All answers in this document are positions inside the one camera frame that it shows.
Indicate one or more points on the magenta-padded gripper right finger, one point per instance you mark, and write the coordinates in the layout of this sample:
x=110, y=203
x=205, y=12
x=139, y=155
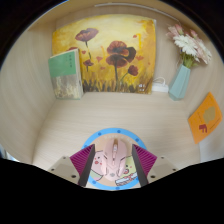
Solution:
x=163, y=167

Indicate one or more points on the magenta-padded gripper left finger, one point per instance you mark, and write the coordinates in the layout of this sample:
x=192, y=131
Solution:
x=61, y=167

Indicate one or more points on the pink computer mouse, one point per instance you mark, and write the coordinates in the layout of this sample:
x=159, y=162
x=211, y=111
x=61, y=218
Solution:
x=115, y=160

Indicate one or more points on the round blue-rimmed cartoon mouse pad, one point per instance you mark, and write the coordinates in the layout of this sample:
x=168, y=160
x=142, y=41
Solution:
x=113, y=133

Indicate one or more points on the orange booklet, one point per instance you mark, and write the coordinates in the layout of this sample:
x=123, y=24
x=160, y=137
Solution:
x=205, y=118

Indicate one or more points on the teal faceted vase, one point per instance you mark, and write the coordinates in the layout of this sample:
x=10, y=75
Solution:
x=180, y=83

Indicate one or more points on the green covered book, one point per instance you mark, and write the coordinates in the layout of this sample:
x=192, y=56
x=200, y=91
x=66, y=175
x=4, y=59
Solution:
x=65, y=75

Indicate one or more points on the pink and white flower bouquet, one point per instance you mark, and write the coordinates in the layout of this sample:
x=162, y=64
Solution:
x=190, y=45

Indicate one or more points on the yellow poppy flower painting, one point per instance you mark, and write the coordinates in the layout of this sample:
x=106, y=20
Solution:
x=110, y=36

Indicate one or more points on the white light bar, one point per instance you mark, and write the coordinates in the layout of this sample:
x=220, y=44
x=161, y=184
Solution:
x=133, y=6

